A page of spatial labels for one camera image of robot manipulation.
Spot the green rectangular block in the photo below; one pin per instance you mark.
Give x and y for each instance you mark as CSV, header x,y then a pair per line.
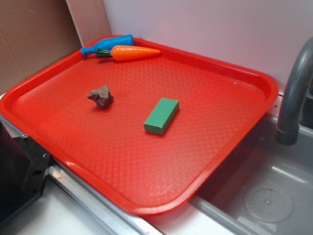
x,y
161,116

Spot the red plastic tray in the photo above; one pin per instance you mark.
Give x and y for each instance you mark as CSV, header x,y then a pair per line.
x,y
141,172

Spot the brown rock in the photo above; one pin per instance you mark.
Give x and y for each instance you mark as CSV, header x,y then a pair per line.
x,y
102,97

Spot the orange toy carrot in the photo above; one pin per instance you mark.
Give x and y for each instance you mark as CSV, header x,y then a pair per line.
x,y
123,53

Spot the blue toy bottle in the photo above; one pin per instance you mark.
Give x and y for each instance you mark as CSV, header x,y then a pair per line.
x,y
108,44

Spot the grey sink basin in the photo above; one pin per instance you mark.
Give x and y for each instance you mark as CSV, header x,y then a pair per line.
x,y
263,187

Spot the grey faucet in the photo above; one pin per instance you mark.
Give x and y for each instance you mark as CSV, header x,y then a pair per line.
x,y
297,103

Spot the cardboard panel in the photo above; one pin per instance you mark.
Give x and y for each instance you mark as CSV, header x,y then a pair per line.
x,y
34,34

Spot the metal rail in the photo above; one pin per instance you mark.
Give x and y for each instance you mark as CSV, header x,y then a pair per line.
x,y
69,207

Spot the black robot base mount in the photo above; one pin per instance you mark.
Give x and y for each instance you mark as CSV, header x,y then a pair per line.
x,y
24,166

